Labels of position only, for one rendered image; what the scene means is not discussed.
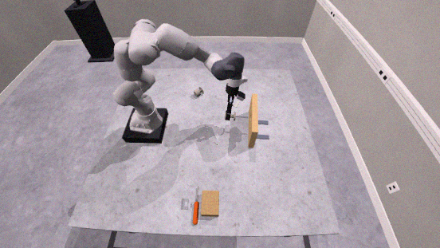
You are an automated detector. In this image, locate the orange-handled screwdriver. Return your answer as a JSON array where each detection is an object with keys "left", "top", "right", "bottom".
[{"left": 193, "top": 200, "right": 199, "bottom": 225}]

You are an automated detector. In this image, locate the tan wooden slab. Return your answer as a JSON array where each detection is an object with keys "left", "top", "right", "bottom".
[{"left": 248, "top": 94, "right": 258, "bottom": 148}]

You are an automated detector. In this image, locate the tan cardboard box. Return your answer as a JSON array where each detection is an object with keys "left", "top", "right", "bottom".
[{"left": 201, "top": 191, "right": 219, "bottom": 217}]

